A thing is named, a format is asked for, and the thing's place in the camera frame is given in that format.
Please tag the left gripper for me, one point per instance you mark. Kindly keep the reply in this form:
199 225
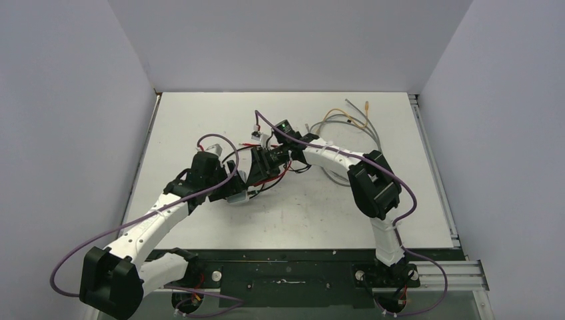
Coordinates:
234 186

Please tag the aluminium rail frame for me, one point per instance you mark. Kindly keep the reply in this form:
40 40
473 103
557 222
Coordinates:
441 276

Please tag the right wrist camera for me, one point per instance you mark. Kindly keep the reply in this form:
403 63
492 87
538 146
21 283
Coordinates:
260 138

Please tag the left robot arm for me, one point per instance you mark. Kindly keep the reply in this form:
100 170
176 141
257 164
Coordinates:
116 279

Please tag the white network switch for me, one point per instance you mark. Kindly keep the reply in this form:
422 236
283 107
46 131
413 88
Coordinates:
238 198

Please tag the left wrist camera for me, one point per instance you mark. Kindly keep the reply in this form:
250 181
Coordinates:
215 149

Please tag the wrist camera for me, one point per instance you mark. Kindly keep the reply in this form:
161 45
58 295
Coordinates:
260 138
215 149

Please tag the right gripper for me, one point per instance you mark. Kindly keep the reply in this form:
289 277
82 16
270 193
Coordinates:
260 166

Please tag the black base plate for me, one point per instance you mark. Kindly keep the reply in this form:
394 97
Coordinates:
310 298

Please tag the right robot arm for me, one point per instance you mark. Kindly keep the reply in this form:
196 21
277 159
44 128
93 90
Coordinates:
376 193

